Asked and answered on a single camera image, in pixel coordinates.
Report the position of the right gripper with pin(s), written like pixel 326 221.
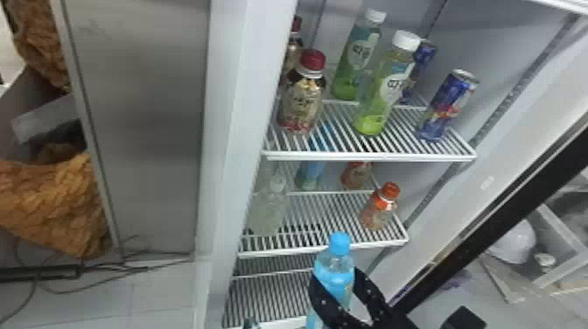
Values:
pixel 381 326

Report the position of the blue bottle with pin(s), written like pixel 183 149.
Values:
pixel 334 271

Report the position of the orange bottle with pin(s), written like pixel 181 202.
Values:
pixel 379 206
pixel 355 174

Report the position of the clear bottle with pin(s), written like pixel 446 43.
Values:
pixel 268 206

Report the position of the teal bottle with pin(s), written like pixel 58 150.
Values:
pixel 310 174

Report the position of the fridge door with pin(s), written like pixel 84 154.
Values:
pixel 514 202

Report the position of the brown bottle red cap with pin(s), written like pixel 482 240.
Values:
pixel 292 48
pixel 302 94

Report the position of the green bottle white cap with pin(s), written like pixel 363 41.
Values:
pixel 383 89
pixel 354 59

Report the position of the blue can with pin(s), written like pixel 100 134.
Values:
pixel 444 105
pixel 420 59

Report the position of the white fridge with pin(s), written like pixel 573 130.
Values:
pixel 151 115

